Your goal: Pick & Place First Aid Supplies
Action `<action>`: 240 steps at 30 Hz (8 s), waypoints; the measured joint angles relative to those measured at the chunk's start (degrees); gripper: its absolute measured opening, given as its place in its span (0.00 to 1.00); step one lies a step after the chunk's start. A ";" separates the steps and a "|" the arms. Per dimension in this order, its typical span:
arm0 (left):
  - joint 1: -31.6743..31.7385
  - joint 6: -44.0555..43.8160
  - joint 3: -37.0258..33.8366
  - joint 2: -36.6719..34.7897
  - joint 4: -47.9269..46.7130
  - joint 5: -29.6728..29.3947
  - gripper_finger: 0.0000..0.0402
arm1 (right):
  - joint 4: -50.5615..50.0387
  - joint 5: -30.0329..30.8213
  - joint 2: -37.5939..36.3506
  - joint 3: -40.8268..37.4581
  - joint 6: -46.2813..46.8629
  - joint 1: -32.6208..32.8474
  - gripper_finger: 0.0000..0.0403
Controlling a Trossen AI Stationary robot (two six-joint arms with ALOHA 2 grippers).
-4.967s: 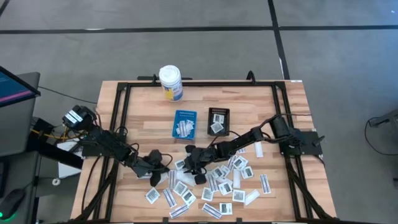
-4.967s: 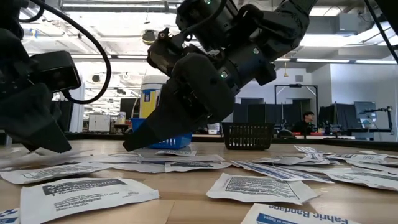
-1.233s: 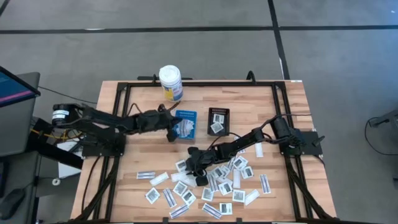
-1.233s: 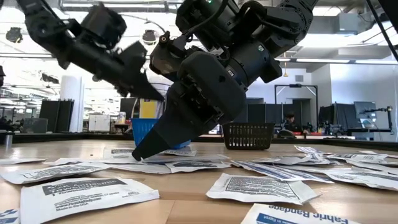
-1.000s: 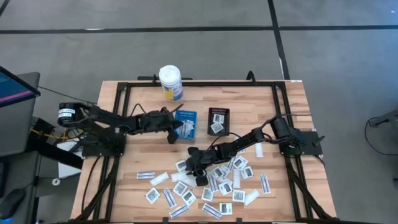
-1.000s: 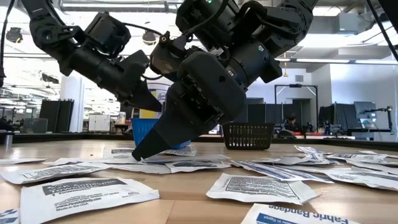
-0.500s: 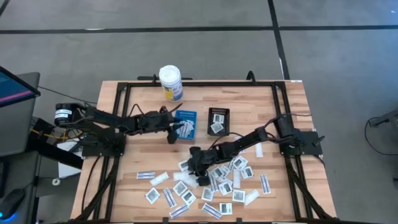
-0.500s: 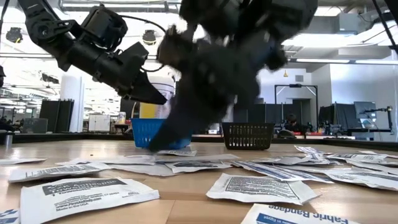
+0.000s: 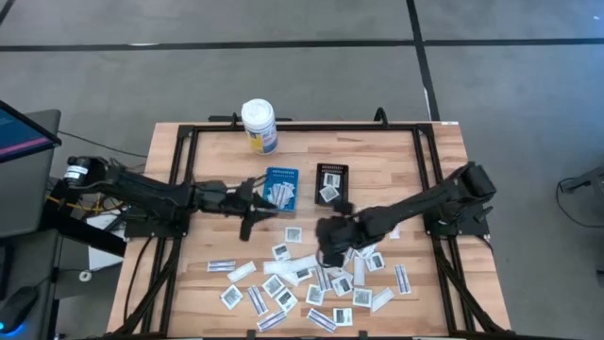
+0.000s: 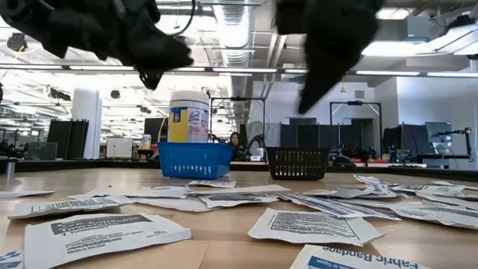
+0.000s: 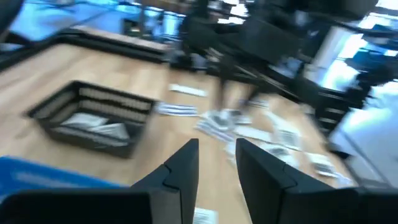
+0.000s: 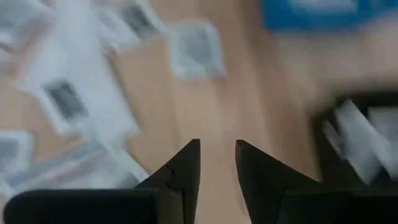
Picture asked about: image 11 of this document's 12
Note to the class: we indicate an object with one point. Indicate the narrow white paper strip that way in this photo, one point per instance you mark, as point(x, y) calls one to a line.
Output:
point(188, 90)

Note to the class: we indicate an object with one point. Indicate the black aluminium table frame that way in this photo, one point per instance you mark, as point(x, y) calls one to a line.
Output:
point(109, 43)

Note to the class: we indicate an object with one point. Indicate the plain white paper packet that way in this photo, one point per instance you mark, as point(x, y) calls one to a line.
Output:
point(253, 133)

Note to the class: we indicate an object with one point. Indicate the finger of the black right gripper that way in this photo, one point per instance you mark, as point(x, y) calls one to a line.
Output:
point(250, 96)
point(223, 90)

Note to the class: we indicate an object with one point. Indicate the white BZK antiseptic towelette packet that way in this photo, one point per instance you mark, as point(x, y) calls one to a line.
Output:
point(287, 137)
point(84, 119)
point(112, 131)
point(220, 119)
point(276, 152)
point(205, 216)
point(323, 165)

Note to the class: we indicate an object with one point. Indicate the black plastic basket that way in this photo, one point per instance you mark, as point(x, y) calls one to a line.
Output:
point(102, 149)

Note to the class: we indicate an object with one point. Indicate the blue-striped fabric bandage packet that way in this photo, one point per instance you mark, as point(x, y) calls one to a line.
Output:
point(177, 109)
point(258, 102)

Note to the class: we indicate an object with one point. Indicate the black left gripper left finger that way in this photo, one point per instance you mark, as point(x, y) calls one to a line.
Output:
point(174, 199)

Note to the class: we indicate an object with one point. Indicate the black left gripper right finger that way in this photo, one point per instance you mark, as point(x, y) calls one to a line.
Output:
point(273, 199)

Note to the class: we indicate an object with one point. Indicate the blue plastic basket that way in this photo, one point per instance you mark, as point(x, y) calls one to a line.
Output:
point(46, 177)

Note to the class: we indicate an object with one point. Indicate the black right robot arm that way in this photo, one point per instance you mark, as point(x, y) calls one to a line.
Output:
point(248, 40)

